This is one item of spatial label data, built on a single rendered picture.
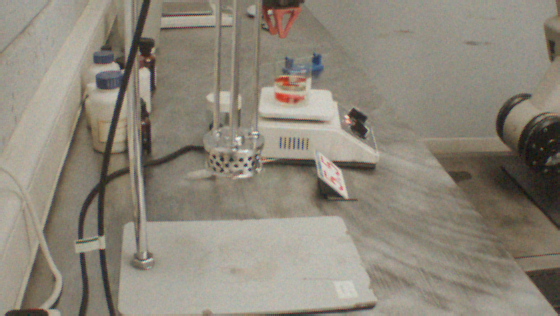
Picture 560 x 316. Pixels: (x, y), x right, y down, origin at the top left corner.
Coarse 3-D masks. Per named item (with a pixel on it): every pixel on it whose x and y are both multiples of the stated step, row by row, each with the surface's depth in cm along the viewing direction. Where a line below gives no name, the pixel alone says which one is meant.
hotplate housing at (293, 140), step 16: (336, 112) 109; (272, 128) 102; (288, 128) 102; (304, 128) 102; (320, 128) 103; (336, 128) 103; (272, 144) 103; (288, 144) 103; (304, 144) 103; (320, 144) 103; (336, 144) 103; (352, 144) 103; (288, 160) 105; (304, 160) 105; (336, 160) 105; (352, 160) 104; (368, 160) 104
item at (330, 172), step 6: (324, 162) 100; (330, 162) 102; (324, 168) 97; (330, 168) 100; (336, 168) 102; (324, 174) 95; (330, 174) 97; (336, 174) 100; (330, 180) 95; (336, 180) 97; (336, 186) 95; (342, 186) 97; (342, 192) 95
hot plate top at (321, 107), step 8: (264, 88) 112; (272, 88) 112; (264, 96) 108; (272, 96) 108; (312, 96) 109; (320, 96) 109; (328, 96) 110; (264, 104) 105; (272, 104) 105; (312, 104) 106; (320, 104) 106; (328, 104) 106; (264, 112) 102; (272, 112) 102; (280, 112) 102; (288, 112) 102; (296, 112) 102; (304, 112) 102; (312, 112) 103; (320, 112) 103; (328, 112) 103
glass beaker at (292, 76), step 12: (276, 60) 102; (288, 60) 100; (300, 60) 106; (276, 72) 103; (288, 72) 101; (300, 72) 101; (276, 84) 103; (288, 84) 102; (300, 84) 102; (276, 96) 104; (288, 96) 103; (300, 96) 103
